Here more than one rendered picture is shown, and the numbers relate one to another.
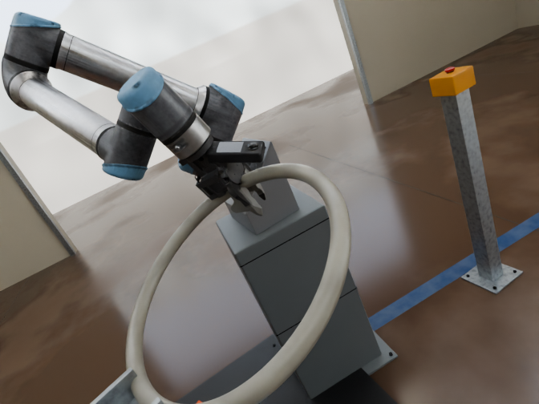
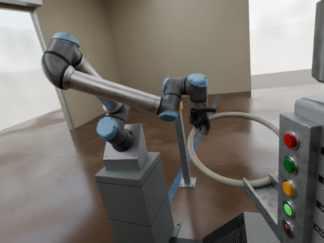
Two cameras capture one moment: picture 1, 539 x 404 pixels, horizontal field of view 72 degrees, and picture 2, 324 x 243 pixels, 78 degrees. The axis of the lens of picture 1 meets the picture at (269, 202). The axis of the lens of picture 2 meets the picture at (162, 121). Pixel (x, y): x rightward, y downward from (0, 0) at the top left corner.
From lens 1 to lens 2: 1.13 m
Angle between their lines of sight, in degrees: 52
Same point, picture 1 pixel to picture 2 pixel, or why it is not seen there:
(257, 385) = not seen: hidden behind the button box
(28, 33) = (72, 45)
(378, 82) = (76, 119)
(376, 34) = (74, 95)
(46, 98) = (104, 81)
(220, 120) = (126, 111)
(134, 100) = (205, 83)
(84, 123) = (146, 94)
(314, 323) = not seen: hidden behind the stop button
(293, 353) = not seen: hidden behind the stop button
